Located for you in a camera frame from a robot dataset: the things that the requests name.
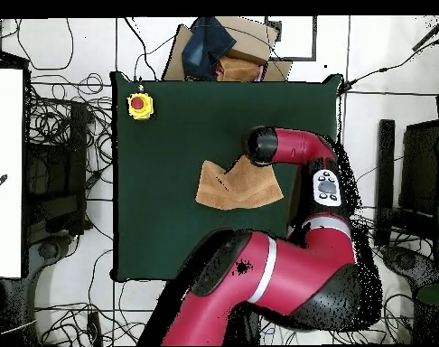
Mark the orange terry towel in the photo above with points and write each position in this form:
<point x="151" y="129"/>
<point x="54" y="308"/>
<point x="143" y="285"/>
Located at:
<point x="248" y="188"/>

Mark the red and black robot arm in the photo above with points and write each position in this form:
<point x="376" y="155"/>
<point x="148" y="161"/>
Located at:
<point x="295" y="271"/>

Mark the long black flat board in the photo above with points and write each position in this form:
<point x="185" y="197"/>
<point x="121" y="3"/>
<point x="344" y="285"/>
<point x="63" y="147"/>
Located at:
<point x="385" y="162"/>

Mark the dark green table cloth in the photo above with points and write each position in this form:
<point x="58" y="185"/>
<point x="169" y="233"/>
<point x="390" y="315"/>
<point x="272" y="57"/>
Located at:
<point x="161" y="144"/>

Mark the yellow emergency stop button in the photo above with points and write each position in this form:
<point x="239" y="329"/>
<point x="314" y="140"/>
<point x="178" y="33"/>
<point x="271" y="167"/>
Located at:
<point x="137" y="103"/>

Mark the orange cloth in box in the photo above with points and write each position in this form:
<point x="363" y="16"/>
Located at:
<point x="237" y="70"/>

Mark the blue denim jeans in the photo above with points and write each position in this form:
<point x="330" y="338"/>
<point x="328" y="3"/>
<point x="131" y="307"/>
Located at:
<point x="205" y="47"/>

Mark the brown cardboard box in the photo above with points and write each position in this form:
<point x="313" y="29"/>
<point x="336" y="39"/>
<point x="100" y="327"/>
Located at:
<point x="248" y="39"/>

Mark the black metal stand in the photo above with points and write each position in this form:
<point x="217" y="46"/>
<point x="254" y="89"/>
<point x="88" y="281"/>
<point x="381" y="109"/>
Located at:
<point x="418" y="162"/>
<point x="53" y="217"/>

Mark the small black floor box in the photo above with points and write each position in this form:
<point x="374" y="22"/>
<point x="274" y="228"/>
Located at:
<point x="93" y="325"/>

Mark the white board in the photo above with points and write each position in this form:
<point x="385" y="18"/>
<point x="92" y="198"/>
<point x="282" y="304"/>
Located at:
<point x="4" y="144"/>

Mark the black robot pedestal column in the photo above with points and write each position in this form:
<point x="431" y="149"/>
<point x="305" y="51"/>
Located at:
<point x="244" y="327"/>

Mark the black square frame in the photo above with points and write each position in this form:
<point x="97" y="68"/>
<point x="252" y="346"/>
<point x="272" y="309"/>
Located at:
<point x="299" y="58"/>

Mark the black pedestal leg with knob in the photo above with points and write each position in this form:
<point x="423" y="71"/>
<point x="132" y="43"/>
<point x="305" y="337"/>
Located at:
<point x="403" y="262"/>
<point x="48" y="249"/>

